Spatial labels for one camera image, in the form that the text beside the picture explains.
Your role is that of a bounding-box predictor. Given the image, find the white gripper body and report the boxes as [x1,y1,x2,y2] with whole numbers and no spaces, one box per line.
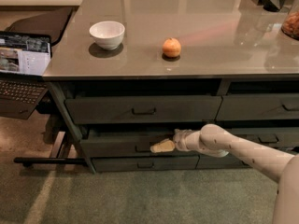
[173,129,200,152]

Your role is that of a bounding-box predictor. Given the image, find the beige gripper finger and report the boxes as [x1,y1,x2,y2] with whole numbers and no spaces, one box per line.
[150,139,175,153]

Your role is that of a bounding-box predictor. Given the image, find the black open laptop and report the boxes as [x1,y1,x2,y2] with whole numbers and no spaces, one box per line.
[0,31,52,119]

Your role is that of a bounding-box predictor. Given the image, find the black laptop stand base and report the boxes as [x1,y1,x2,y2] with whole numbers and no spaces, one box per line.
[13,132,86,167]

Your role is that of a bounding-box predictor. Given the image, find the grey drawer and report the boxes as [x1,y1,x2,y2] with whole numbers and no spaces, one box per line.
[196,154,249,169]
[216,93,299,121]
[228,128,299,149]
[64,95,221,124]
[80,127,195,158]
[93,155,199,172]

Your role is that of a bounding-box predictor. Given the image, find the white ceramic bowl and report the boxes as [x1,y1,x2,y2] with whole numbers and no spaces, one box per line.
[89,21,125,50]

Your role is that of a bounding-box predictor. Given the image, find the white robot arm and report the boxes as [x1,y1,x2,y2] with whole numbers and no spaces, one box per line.
[150,124,299,224]

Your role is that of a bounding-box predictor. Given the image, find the orange round fruit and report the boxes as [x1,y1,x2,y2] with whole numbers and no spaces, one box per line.
[163,38,181,58]

